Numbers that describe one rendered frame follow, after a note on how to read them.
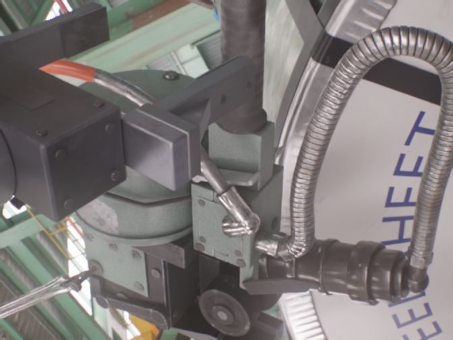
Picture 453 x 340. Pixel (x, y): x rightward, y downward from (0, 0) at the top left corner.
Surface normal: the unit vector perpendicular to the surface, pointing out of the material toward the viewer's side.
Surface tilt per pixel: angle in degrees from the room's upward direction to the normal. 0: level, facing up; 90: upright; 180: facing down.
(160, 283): 58
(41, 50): 129
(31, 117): 115
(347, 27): 89
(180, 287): 137
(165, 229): 102
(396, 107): 90
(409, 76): 90
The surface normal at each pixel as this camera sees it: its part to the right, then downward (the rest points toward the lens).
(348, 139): 0.10, 0.56
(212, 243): -0.50, 0.50
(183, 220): 0.56, 0.48
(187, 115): 0.00, -0.82
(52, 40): 0.77, 0.37
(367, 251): -0.32, -0.75
